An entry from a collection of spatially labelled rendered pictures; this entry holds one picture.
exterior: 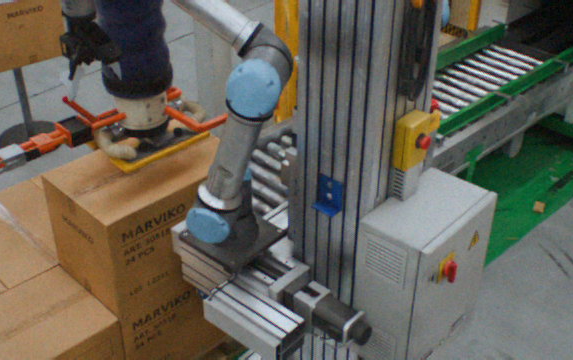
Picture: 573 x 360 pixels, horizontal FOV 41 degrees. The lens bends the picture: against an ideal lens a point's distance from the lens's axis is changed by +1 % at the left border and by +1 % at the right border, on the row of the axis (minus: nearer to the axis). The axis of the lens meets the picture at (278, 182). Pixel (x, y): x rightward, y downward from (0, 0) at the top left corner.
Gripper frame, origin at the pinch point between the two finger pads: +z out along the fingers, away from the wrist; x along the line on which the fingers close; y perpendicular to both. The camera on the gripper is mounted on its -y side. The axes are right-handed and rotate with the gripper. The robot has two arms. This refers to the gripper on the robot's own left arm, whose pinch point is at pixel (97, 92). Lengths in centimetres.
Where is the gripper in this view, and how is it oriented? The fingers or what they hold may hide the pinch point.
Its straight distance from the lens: 193.5
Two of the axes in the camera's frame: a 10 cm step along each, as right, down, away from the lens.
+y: -7.4, -3.7, 5.5
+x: -6.7, 4.2, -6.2
